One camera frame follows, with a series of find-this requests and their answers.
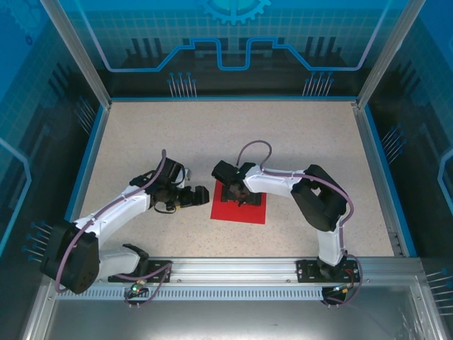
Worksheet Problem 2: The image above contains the red square paper sheet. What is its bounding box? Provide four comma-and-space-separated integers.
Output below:
210, 179, 267, 225

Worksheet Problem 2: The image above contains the silver sheet metal panel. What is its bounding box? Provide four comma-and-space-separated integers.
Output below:
21, 276, 447, 340

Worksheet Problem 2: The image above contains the blue table edge strip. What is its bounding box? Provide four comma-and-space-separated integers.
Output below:
363, 105, 419, 258
58, 104, 110, 258
108, 95, 360, 104

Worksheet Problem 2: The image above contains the small connector with green light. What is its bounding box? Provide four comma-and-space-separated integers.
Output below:
331, 283, 355, 297
129, 278, 148, 297

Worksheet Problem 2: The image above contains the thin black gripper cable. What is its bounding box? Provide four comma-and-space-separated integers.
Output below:
154, 201, 180, 215

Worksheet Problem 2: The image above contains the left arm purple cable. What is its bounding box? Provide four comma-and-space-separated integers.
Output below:
55, 149, 175, 308

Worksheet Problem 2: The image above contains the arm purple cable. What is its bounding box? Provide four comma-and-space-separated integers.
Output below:
236, 140, 365, 306
55, 149, 175, 308

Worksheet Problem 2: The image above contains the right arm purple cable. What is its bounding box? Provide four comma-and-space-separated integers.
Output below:
236, 140, 365, 306

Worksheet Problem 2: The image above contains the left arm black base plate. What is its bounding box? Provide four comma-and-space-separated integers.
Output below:
108, 259, 173, 283

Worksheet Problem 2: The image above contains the long aluminium mounting rail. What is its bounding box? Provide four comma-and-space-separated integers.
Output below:
47, 256, 424, 284

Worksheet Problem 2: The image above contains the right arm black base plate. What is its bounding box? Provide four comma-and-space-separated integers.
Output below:
296, 258, 362, 283

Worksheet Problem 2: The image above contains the slotted grey cable duct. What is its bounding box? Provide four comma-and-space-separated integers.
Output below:
55, 286, 328, 301

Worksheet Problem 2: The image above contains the aluminium side rail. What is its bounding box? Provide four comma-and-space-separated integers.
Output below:
352, 101, 405, 256

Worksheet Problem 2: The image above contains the aluminium frame post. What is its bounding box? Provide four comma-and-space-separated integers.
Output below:
356, 0, 425, 109
39, 0, 113, 109

